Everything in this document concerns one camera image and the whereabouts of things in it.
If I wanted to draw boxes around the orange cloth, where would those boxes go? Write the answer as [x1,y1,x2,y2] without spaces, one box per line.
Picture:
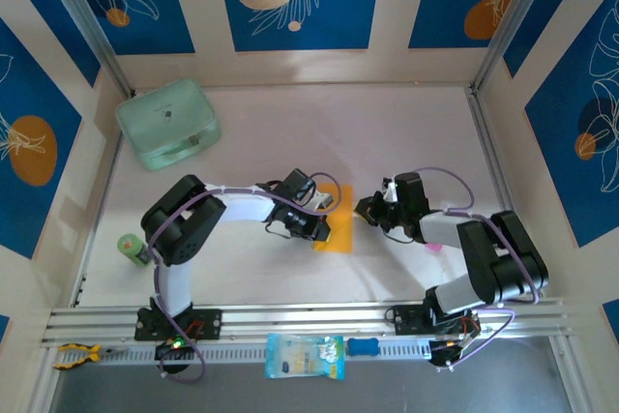
[312,184,356,254]

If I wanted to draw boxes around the blue bone shaped block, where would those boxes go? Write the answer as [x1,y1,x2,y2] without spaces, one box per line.
[347,337,379,357]

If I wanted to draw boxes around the light blue snack packet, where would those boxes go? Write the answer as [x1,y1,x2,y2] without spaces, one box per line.
[264,333,347,381]

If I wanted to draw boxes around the mint green zip pouch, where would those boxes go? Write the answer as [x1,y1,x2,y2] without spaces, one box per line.
[114,76,222,172]

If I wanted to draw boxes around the green can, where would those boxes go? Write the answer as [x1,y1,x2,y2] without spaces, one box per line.
[117,232,155,268]

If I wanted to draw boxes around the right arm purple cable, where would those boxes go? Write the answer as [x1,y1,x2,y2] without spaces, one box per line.
[415,166,544,371]

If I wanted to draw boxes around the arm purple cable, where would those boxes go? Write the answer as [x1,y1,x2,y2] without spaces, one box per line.
[415,166,544,371]
[147,171,339,384]

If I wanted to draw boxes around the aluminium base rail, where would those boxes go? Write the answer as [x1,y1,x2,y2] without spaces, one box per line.
[41,297,576,351]

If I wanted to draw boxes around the aluminium side rail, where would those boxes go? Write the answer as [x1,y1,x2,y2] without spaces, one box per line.
[70,139,125,309]
[466,91,541,301]

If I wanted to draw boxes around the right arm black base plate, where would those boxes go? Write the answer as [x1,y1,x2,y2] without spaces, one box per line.
[385,303,483,338]

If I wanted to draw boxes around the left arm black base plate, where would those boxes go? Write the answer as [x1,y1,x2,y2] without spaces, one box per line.
[133,307,223,341]

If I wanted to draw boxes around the white slotted cable duct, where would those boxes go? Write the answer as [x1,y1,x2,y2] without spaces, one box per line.
[47,335,431,367]

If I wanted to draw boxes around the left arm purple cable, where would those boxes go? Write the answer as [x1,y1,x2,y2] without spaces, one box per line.
[147,171,339,384]

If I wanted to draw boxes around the aluminium frame post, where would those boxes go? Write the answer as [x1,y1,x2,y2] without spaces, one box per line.
[467,0,581,98]
[34,0,136,98]

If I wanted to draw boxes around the yellow handled pliers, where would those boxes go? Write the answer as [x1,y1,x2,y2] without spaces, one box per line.
[51,342,130,370]

